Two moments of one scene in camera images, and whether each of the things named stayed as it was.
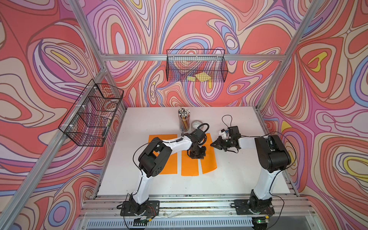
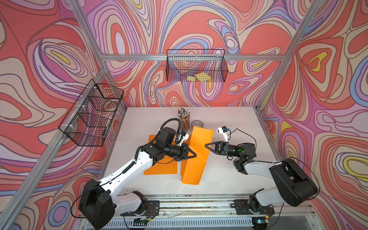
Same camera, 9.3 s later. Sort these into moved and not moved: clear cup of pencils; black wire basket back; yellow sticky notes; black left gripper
Moved: black left gripper
Not moved: clear cup of pencils; yellow sticky notes; black wire basket back
